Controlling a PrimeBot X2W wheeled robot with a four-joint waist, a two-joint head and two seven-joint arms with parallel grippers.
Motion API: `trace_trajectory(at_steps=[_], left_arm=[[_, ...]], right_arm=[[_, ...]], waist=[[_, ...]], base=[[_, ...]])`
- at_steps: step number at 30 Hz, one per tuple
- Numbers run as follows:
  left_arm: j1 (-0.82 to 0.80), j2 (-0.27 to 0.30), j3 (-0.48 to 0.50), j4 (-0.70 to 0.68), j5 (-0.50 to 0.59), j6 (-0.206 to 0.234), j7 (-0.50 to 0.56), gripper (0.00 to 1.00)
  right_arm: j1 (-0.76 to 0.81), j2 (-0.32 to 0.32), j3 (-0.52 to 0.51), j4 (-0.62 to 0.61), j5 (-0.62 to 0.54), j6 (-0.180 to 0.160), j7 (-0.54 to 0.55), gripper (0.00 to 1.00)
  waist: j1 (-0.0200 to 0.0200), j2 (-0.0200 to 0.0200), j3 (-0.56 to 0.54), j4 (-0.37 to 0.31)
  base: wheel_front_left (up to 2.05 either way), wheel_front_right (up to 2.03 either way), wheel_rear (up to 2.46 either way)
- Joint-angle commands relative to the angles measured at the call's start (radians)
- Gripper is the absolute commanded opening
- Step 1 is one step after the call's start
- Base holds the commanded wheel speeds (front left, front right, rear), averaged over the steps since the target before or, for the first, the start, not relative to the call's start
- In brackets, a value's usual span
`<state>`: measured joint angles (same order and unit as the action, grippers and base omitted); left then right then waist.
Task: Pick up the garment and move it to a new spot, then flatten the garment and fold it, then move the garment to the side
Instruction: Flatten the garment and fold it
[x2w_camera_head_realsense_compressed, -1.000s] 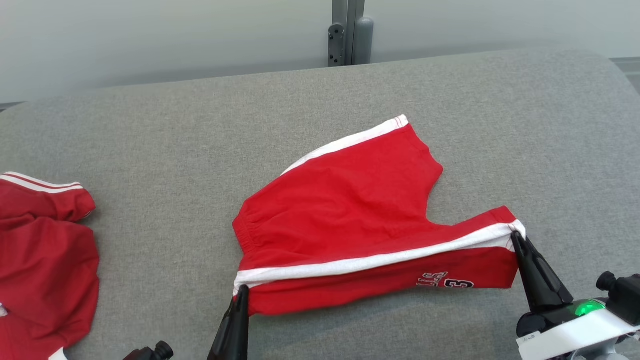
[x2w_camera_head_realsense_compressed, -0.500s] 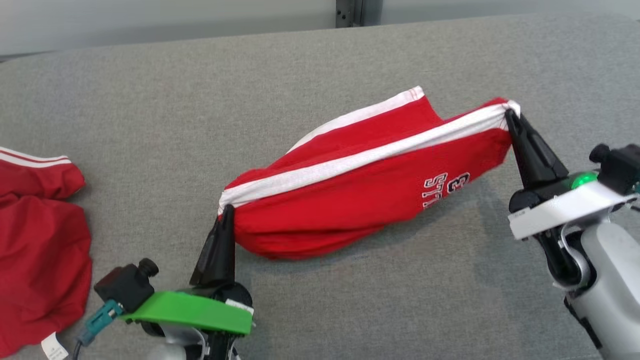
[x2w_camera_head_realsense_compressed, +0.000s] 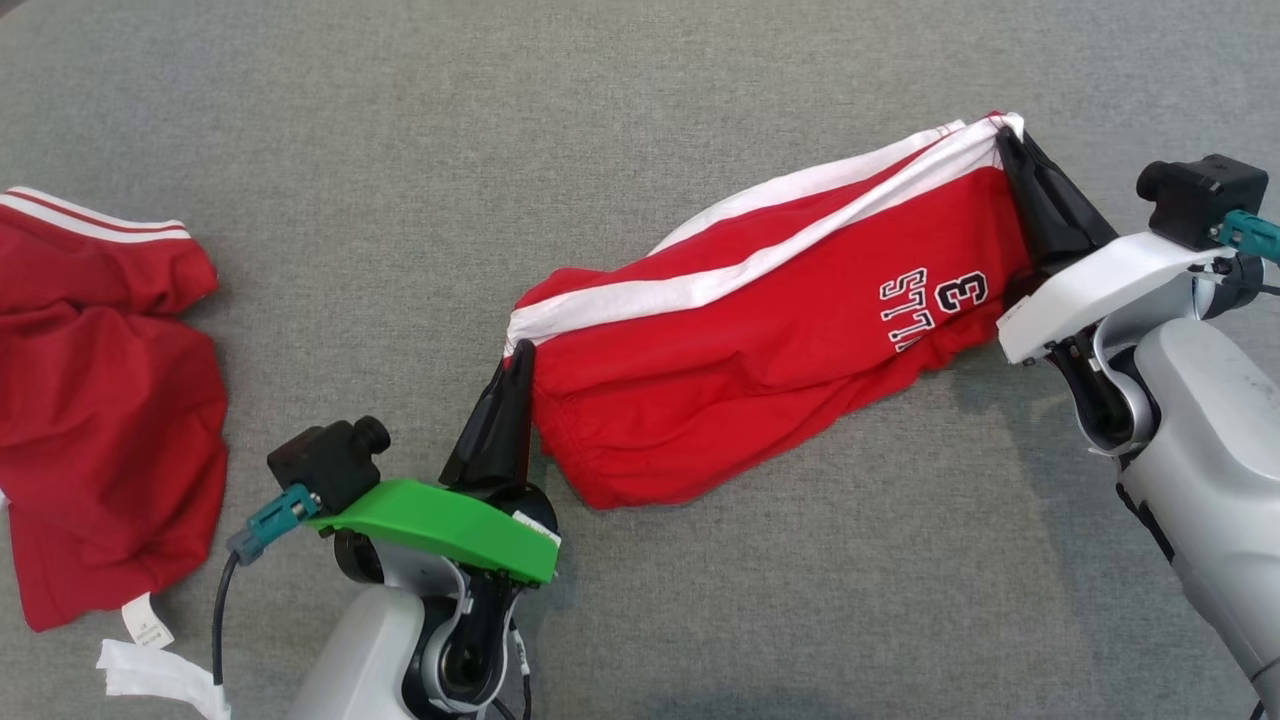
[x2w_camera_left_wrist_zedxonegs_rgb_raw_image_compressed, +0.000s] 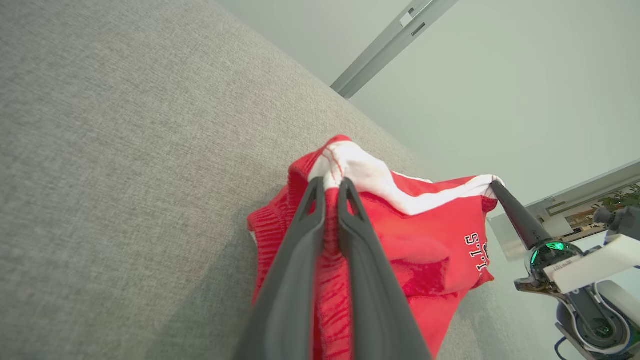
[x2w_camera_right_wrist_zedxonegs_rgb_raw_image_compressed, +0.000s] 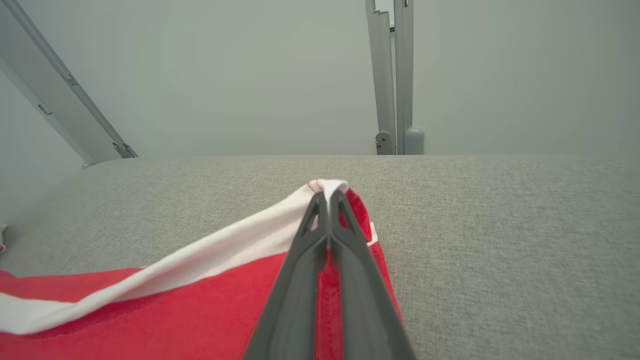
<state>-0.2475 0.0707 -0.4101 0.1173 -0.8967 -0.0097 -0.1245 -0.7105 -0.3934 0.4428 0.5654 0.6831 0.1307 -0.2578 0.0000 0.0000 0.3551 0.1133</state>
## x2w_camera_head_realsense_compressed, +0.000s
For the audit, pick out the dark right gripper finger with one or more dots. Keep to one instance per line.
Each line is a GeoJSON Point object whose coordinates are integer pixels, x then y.
{"type": "Point", "coordinates": [1075, 220]}
{"type": "Point", "coordinates": [1035, 235]}

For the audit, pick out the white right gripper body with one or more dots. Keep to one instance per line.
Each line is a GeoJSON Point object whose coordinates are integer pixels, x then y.
{"type": "Point", "coordinates": [1100, 285]}

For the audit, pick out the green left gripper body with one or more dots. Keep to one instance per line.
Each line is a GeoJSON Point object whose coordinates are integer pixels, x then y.
{"type": "Point", "coordinates": [440, 520]}

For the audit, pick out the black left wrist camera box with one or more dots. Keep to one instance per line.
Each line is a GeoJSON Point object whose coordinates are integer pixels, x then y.
{"type": "Point", "coordinates": [325, 460]}

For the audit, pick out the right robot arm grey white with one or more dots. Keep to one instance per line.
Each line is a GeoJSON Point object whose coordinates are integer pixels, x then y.
{"type": "Point", "coordinates": [1210, 450]}

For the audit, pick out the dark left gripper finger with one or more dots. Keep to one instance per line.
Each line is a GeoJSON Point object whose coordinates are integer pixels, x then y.
{"type": "Point", "coordinates": [480, 440]}
{"type": "Point", "coordinates": [522, 420]}

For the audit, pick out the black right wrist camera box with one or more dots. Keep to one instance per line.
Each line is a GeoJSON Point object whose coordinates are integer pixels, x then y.
{"type": "Point", "coordinates": [1200, 195]}

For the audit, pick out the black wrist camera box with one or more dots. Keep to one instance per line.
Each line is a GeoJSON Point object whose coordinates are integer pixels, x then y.
{"type": "Point", "coordinates": [325, 460]}
{"type": "Point", "coordinates": [1200, 195]}

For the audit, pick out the white paper tape strip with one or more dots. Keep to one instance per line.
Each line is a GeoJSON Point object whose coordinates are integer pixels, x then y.
{"type": "Point", "coordinates": [160, 675]}

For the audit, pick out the red shorts white side stripe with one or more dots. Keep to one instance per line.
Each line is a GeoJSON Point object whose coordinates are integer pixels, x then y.
{"type": "Point", "coordinates": [750, 350]}

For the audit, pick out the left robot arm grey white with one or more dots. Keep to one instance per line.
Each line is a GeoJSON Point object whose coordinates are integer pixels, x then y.
{"type": "Point", "coordinates": [350, 660]}

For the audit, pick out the red basketball jersey white trim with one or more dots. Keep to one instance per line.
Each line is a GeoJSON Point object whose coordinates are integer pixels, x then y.
{"type": "Point", "coordinates": [100, 430]}

